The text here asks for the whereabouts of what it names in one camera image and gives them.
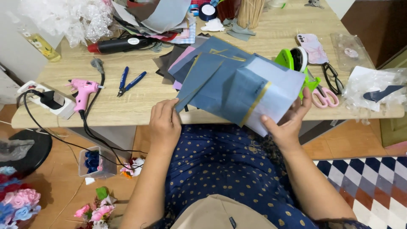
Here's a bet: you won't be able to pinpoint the person's right hand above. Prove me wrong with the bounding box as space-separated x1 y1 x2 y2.
261 87 314 152

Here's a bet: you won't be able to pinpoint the dark blue gold-edged sheet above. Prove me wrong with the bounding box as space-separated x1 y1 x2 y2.
168 36 255 84

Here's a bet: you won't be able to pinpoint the brown wooden door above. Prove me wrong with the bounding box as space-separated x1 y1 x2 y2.
340 0 407 69

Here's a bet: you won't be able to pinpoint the person's left hand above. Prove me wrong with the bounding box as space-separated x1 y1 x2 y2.
149 98 182 152

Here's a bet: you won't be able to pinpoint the pile of mixed fabric sheets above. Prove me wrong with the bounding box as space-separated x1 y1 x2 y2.
111 0 198 45

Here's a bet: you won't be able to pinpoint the green and white tape dispenser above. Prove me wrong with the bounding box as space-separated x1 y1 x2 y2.
274 46 322 100

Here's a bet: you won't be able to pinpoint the black adapter cable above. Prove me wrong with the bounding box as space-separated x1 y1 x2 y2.
16 89 148 155

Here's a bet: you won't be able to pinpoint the pink and white flower bunch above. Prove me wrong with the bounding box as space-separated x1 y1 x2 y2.
73 186 117 229

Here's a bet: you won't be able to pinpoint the pale blue fabric sheet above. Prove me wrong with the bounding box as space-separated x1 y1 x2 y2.
244 57 306 137

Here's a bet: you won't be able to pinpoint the pink fabric sheet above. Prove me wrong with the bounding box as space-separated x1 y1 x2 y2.
168 46 196 71

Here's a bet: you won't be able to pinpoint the pink glue gun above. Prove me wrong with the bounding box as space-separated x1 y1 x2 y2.
65 78 105 113

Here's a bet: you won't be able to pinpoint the black heat gun red tip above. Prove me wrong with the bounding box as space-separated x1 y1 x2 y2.
87 35 154 54

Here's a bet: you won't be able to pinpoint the yellow flowered bottle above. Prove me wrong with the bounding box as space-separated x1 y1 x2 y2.
20 30 62 63

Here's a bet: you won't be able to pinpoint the person's navy dotted dress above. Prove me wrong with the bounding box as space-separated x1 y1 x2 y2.
149 123 372 229

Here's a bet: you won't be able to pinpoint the black plug adapter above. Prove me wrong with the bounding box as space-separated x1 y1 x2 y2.
39 90 65 110

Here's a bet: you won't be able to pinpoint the white power strip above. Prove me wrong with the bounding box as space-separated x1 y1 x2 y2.
17 80 76 120

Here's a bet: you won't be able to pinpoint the black round stool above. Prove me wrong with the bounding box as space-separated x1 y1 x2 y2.
0 128 53 179

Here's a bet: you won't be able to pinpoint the white crinkled plastic bag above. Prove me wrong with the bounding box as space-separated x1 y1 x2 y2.
341 66 407 112

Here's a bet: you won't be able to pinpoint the bunch of keys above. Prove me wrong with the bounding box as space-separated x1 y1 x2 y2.
304 0 325 10

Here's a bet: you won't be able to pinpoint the black eyeglasses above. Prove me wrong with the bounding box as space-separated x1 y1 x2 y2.
321 62 345 96

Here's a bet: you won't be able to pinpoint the blue fabric roses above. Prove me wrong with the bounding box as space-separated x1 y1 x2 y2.
84 150 101 174

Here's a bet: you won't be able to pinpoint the phone with pink marble case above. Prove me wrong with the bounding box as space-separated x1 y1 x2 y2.
295 33 330 65

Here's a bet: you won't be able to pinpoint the navy ribbon roll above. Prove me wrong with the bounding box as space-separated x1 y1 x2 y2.
198 3 218 22

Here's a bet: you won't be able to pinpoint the blue-handled pliers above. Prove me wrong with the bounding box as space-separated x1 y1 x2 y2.
116 66 148 98

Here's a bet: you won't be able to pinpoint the clear plastic container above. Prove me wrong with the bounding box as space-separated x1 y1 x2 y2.
78 145 118 179

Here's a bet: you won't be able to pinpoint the grey-blue fabric sheet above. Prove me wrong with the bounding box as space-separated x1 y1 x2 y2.
174 52 225 114

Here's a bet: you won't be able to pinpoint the grey fabric scrap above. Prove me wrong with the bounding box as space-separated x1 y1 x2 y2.
222 18 257 42

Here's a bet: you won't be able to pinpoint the dark grey fabric sheets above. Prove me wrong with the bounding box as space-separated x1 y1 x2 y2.
152 32 212 85

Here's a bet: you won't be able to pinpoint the grey plug with black cable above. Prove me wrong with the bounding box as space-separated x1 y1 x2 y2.
90 58 106 84

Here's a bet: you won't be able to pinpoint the navy fabric cutout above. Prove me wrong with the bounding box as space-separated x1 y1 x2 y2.
363 84 405 103

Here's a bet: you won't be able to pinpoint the heap of clear plastic wrap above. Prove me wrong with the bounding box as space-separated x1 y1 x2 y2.
15 0 114 48

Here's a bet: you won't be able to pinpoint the pink and blue flower bouquet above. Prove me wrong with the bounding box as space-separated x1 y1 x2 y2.
0 165 42 229

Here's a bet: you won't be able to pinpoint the black glue gun cable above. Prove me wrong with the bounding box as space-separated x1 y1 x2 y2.
78 74 147 170

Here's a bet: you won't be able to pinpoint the white cloth piece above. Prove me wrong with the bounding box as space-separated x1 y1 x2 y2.
200 18 226 32

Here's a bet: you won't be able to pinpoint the blue sheet with gold stripe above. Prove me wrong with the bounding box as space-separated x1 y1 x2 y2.
189 53 273 128

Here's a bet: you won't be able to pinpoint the person's beige headscarf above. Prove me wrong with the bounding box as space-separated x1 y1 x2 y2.
170 194 278 229

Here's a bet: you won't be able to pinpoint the small white orange flowers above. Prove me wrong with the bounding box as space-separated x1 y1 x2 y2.
120 156 146 179

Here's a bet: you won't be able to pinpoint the pink-handled scissors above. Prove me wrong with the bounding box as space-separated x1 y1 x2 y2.
307 71 340 109

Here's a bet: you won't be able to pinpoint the dark red container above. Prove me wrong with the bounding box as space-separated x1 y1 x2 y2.
217 0 238 22

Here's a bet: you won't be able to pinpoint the checked rug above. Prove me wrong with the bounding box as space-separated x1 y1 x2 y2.
313 156 407 229

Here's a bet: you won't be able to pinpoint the bundle of bamboo sticks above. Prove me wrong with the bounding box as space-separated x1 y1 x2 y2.
237 0 265 30

